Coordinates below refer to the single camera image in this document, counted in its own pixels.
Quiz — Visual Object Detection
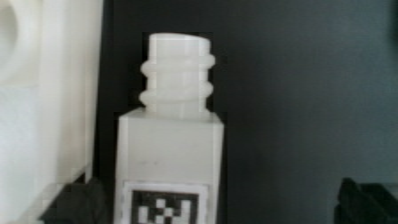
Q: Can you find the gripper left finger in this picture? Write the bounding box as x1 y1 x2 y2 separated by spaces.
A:
38 178 109 224

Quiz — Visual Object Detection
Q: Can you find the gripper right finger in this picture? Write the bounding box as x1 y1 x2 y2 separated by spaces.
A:
333 178 398 224

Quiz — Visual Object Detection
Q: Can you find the white table leg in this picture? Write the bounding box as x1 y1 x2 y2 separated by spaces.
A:
113 33 223 224

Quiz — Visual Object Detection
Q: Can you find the white square tabletop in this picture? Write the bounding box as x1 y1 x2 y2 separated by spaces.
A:
0 0 104 224

